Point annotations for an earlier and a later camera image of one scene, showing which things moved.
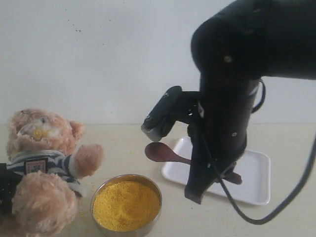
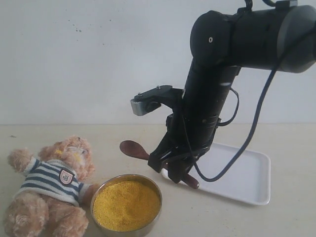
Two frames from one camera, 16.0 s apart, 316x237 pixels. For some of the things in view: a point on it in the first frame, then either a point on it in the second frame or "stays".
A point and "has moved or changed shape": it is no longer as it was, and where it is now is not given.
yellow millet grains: [126, 205] stays
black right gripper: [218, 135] -> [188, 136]
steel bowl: [126, 205] stays
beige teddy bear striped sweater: [48, 172] has moved or changed shape
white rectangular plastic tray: [254, 167] stays
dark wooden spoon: [160, 151] has moved or changed shape
